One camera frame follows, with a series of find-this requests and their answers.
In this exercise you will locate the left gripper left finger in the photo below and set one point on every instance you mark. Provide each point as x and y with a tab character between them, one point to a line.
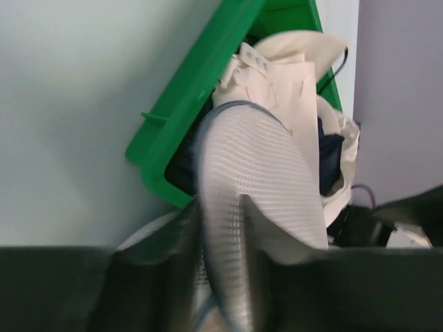
148	283

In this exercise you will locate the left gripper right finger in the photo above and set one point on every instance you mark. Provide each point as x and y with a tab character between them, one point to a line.
340	289

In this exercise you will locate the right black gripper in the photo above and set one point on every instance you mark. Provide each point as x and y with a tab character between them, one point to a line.
376	226

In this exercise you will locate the white mesh laundry bag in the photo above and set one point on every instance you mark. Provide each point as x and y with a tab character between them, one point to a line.
257	200

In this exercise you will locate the white bra in basket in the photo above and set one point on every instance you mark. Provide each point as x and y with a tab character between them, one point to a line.
280	73

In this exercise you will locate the green plastic basket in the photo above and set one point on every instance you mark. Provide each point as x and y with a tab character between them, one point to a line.
189	93

